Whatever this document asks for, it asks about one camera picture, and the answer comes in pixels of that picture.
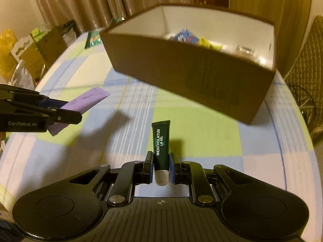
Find golden curtain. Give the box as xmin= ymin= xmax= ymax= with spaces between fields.
xmin=228 ymin=0 xmax=313 ymax=74

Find dark green lip gel tube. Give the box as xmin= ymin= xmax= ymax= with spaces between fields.
xmin=151 ymin=120 xmax=171 ymax=187

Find yellow plastic bag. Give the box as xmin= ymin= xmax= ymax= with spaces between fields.
xmin=0 ymin=29 xmax=19 ymax=77

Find white plastic bag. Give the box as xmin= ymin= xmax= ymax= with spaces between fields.
xmin=10 ymin=60 xmax=36 ymax=92

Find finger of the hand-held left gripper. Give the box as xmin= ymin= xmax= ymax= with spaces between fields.
xmin=0 ymin=84 xmax=70 ymax=109
xmin=0 ymin=99 xmax=83 ymax=126

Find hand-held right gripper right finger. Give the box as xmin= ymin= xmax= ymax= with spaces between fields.
xmin=170 ymin=152 xmax=255 ymax=206

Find quilted tan chair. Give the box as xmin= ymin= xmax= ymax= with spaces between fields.
xmin=284 ymin=15 xmax=323 ymax=142

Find brown cardboard box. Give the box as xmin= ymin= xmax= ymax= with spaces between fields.
xmin=100 ymin=3 xmax=277 ymax=125

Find green tissue packs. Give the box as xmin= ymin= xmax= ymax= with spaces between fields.
xmin=30 ymin=25 xmax=51 ymax=41

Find clear blue-label floss box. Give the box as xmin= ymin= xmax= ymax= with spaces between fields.
xmin=174 ymin=28 xmax=200 ymax=45

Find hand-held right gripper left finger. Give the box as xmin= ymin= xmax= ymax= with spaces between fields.
xmin=68 ymin=151 xmax=155 ymax=207

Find small cardboard carton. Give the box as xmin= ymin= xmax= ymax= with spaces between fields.
xmin=10 ymin=38 xmax=49 ymax=81

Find green printed packet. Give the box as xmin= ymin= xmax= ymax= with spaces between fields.
xmin=84 ymin=29 xmax=104 ymax=50

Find purple tube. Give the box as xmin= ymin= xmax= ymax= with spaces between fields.
xmin=48 ymin=87 xmax=111 ymax=137

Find large cardboard carton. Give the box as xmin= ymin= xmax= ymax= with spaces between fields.
xmin=35 ymin=20 xmax=77 ymax=67

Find white shopping bag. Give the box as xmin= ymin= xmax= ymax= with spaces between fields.
xmin=62 ymin=20 xmax=78 ymax=47

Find yellow snack packet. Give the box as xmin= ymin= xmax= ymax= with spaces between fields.
xmin=199 ymin=37 xmax=223 ymax=52

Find beige curtain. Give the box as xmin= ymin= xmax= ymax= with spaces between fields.
xmin=25 ymin=0 xmax=195 ymax=35

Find black cables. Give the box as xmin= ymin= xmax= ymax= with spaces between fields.
xmin=290 ymin=84 xmax=314 ymax=122

